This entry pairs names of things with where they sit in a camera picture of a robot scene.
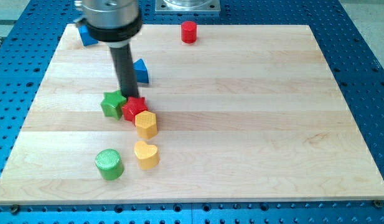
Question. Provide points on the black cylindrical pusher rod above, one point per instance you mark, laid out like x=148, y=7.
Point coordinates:
x=125, y=72

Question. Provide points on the blue triangle block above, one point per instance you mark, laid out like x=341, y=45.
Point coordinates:
x=141, y=71

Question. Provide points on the blue cube block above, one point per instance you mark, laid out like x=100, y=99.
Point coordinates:
x=86, y=38

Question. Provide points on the green star block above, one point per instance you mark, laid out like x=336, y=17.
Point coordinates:
x=112, y=103

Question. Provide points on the red star block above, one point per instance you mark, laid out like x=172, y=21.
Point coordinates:
x=132, y=107

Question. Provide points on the yellow hexagon block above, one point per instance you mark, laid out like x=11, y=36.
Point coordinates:
x=146, y=124

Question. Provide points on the red cylinder block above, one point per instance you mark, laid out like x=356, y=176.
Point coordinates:
x=189, y=32

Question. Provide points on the blue perforated table plate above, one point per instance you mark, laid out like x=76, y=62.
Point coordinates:
x=26, y=52

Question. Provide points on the yellow heart block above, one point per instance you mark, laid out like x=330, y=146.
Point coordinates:
x=147, y=155

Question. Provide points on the green cylinder block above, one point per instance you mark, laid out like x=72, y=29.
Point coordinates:
x=109, y=164

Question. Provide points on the light wooden board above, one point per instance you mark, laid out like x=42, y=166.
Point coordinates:
x=245, y=114

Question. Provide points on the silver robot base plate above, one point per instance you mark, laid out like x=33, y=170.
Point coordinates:
x=187, y=6

